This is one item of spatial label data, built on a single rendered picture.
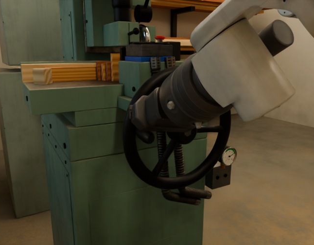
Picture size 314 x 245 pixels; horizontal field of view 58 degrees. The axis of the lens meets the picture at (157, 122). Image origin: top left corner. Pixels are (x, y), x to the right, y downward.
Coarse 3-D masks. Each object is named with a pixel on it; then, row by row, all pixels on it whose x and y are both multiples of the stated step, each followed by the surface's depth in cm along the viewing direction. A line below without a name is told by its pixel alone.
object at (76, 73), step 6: (54, 72) 80; (60, 72) 81; (66, 72) 82; (72, 72) 83; (78, 72) 83; (84, 72) 84; (90, 72) 85; (54, 78) 80; (60, 78) 81; (66, 78) 82; (72, 78) 83; (78, 78) 84; (84, 78) 85; (90, 78) 85; (96, 78) 86
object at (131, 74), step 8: (120, 64) 75; (128, 64) 70; (136, 64) 66; (144, 64) 66; (176, 64) 70; (120, 72) 76; (128, 72) 71; (136, 72) 67; (144, 72) 66; (120, 80) 77; (128, 80) 72; (136, 80) 68; (144, 80) 67; (128, 88) 72; (136, 88) 68; (128, 96) 73
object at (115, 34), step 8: (112, 24) 86; (120, 24) 82; (128, 24) 83; (136, 24) 85; (104, 32) 93; (112, 32) 86; (120, 32) 83; (104, 40) 94; (112, 40) 87; (120, 40) 83; (128, 40) 84; (136, 40) 86
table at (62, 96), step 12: (24, 84) 76; (48, 84) 74; (60, 84) 74; (72, 84) 74; (84, 84) 74; (96, 84) 74; (108, 84) 74; (120, 84) 74; (24, 96) 80; (36, 96) 65; (48, 96) 66; (60, 96) 67; (72, 96) 69; (84, 96) 70; (96, 96) 72; (108, 96) 73; (120, 96) 74; (36, 108) 65; (48, 108) 67; (60, 108) 68; (72, 108) 69; (84, 108) 71; (96, 108) 72
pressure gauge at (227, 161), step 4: (228, 148) 89; (232, 148) 90; (224, 152) 88; (228, 152) 90; (232, 152) 91; (236, 152) 91; (224, 156) 89; (232, 156) 91; (236, 156) 91; (220, 160) 90; (224, 160) 90; (228, 160) 91; (232, 160) 91; (220, 164) 93; (224, 164) 90; (228, 164) 91; (224, 168) 93
